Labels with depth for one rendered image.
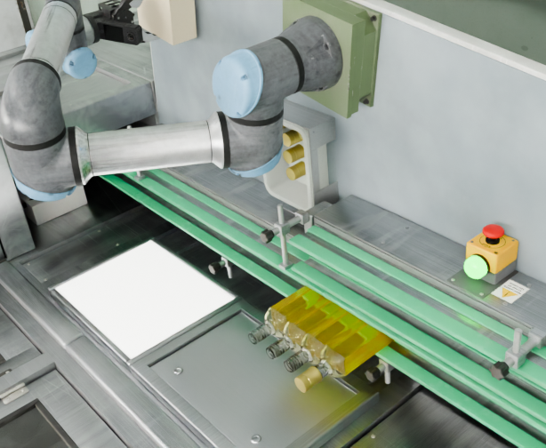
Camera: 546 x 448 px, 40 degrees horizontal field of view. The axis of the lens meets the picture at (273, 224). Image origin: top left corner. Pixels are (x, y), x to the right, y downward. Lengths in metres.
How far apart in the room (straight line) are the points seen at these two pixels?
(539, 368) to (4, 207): 1.52
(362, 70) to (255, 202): 0.56
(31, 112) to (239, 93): 0.38
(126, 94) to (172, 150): 0.86
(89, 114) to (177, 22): 0.47
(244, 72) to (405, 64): 0.32
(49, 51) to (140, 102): 0.85
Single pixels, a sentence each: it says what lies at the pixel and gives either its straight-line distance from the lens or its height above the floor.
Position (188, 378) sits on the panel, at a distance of 1.72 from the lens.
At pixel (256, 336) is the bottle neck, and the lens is 1.58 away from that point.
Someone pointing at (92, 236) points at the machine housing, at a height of 1.08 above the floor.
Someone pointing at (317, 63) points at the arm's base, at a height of 0.89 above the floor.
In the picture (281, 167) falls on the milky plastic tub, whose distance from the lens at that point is 1.86.
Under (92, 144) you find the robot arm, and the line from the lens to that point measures 1.48.
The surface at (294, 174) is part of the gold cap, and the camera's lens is 1.79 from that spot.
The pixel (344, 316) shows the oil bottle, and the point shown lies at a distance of 1.59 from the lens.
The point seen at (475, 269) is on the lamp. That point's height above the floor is 0.85.
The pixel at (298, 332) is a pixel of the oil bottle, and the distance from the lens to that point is 1.56.
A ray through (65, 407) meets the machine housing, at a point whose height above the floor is 1.48.
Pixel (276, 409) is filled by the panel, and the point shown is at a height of 1.16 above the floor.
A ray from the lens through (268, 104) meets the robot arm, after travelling 1.43.
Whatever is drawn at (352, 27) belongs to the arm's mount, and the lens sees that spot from 1.46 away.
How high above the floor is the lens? 1.81
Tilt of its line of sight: 31 degrees down
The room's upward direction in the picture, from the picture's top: 118 degrees counter-clockwise
